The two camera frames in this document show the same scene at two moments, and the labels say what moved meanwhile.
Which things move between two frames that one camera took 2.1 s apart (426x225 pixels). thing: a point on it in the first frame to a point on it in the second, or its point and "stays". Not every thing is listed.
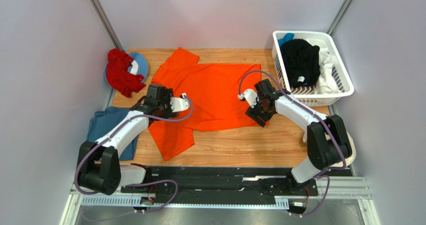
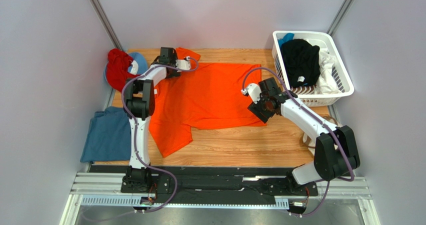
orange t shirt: (213, 89) stays
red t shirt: (119, 75) stays
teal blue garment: (288, 36) stays
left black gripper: (169, 113) to (175, 73)
